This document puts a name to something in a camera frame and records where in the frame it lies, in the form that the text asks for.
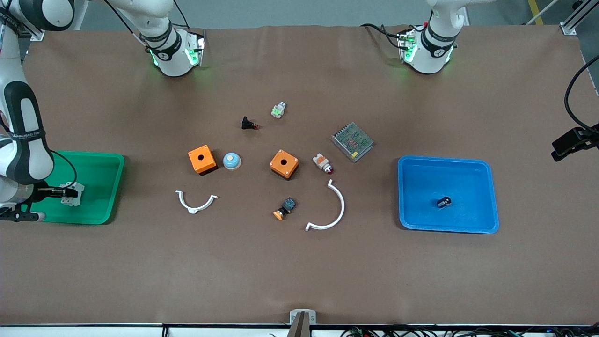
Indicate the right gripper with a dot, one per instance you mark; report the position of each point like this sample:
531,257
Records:
43,192

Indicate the white red circuit breaker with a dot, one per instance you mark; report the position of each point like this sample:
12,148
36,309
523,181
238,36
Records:
75,201

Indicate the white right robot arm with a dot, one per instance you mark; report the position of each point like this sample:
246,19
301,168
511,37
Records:
28,140

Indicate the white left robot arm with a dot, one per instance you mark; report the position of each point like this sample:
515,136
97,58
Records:
430,51

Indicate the green plastic tray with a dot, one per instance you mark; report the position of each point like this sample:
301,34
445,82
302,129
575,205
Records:
98,178

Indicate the blue plastic tray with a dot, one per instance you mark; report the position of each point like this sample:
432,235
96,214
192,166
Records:
468,178

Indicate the small white arc clamp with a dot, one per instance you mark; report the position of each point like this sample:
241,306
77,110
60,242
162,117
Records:
195,208

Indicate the light blue dome button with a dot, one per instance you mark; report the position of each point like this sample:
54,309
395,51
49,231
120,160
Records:
232,161

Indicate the black red indicator lamp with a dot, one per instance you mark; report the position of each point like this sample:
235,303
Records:
246,123

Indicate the metal mesh power supply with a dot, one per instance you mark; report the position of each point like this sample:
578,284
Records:
353,142

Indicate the orange head push button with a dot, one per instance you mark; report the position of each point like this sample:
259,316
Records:
288,206

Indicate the large white arc clamp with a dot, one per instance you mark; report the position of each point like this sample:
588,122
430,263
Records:
340,208

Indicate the white green small component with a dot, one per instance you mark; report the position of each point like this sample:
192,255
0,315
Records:
279,110

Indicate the brown table mat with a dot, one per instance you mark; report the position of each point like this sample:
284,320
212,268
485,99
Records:
299,267

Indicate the aluminium frame profile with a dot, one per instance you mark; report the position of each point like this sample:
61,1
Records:
36,32
568,25

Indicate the orange button enclosure box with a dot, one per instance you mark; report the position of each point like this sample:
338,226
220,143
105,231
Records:
208,164
290,169

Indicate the white orange red switch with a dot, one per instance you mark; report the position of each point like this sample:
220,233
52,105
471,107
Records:
322,162

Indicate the grey metal bracket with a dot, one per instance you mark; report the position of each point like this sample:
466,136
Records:
295,314

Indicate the dark camera pole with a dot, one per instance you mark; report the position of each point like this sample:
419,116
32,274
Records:
299,330

